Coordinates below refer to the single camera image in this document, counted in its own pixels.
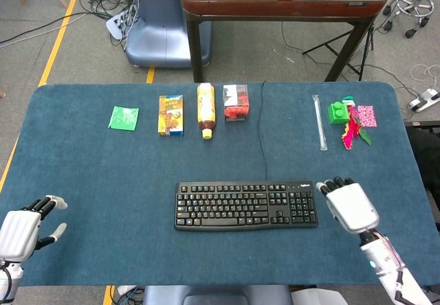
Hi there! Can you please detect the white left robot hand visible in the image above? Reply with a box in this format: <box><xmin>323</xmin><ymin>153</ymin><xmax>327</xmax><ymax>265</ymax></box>
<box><xmin>0</xmin><ymin>194</ymin><xmax>68</xmax><ymax>262</ymax></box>

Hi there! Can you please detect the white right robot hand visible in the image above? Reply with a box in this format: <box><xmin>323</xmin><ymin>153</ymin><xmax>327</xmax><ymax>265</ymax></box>
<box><xmin>315</xmin><ymin>177</ymin><xmax>380</xmax><ymax>235</ymax></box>

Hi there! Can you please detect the black computer keyboard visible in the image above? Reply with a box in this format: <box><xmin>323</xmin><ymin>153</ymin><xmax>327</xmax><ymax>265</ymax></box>
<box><xmin>173</xmin><ymin>180</ymin><xmax>319</xmax><ymax>231</ymax></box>

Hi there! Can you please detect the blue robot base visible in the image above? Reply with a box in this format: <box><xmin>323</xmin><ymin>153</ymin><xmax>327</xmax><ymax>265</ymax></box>
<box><xmin>124</xmin><ymin>0</ymin><xmax>212</xmax><ymax>69</ymax></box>

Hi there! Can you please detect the colourful feather shuttlecock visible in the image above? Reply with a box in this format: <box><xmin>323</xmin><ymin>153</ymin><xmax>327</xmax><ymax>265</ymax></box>
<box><xmin>340</xmin><ymin>95</ymin><xmax>373</xmax><ymax>150</ymax></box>

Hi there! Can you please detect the clear plastic straw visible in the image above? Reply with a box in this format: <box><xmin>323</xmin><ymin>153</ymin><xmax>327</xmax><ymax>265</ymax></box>
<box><xmin>311</xmin><ymin>94</ymin><xmax>329</xmax><ymax>152</ymax></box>

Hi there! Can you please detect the pink patterned packet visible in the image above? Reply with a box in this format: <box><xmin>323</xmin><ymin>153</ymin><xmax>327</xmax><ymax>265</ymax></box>
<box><xmin>355</xmin><ymin>104</ymin><xmax>378</xmax><ymax>127</ymax></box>

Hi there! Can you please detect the green toy brick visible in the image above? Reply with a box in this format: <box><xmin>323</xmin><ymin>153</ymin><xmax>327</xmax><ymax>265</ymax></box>
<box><xmin>327</xmin><ymin>101</ymin><xmax>350</xmax><ymax>125</ymax></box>

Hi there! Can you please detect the white power strip with pedal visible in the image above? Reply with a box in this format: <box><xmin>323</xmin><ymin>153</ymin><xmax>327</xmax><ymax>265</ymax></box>
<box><xmin>407</xmin><ymin>88</ymin><xmax>440</xmax><ymax>113</ymax></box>

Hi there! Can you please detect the blue table mat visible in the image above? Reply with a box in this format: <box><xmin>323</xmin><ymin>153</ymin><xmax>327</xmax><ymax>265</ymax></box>
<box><xmin>0</xmin><ymin>81</ymin><xmax>440</xmax><ymax>287</ymax></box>

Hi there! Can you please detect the green foil packet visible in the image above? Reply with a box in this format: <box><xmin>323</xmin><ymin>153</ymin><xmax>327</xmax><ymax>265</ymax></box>
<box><xmin>107</xmin><ymin>105</ymin><xmax>140</xmax><ymax>131</ymax></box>

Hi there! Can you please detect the clear box with red contents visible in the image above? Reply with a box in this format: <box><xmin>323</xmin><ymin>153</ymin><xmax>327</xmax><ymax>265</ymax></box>
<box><xmin>222</xmin><ymin>84</ymin><xmax>250</xmax><ymax>123</ymax></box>

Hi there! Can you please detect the black tripod stand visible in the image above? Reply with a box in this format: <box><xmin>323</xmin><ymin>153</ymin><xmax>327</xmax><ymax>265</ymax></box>
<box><xmin>302</xmin><ymin>26</ymin><xmax>375</xmax><ymax>82</ymax></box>

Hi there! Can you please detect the blue grey robot torso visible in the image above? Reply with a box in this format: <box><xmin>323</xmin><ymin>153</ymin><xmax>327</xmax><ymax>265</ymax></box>
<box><xmin>142</xmin><ymin>284</ymin><xmax>293</xmax><ymax>305</ymax></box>

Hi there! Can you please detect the brown tea bottle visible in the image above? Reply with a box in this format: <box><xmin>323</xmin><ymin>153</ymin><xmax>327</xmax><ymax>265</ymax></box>
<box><xmin>196</xmin><ymin>82</ymin><xmax>217</xmax><ymax>140</ymax></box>

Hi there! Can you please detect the yellow snack box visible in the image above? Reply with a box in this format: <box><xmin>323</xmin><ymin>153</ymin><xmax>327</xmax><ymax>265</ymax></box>
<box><xmin>157</xmin><ymin>94</ymin><xmax>185</xmax><ymax>137</ymax></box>

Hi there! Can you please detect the office chair wheeled base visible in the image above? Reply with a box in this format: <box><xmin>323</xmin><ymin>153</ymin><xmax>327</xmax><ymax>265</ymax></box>
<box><xmin>382</xmin><ymin>0</ymin><xmax>435</xmax><ymax>39</ymax></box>

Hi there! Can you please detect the brown mahjong table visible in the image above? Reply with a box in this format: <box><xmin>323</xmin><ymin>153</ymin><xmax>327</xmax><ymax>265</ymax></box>
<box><xmin>180</xmin><ymin>0</ymin><xmax>389</xmax><ymax>82</ymax></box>

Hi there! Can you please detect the black keyboard cable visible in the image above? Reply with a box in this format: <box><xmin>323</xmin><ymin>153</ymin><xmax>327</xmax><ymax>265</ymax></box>
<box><xmin>258</xmin><ymin>80</ymin><xmax>270</xmax><ymax>182</ymax></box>

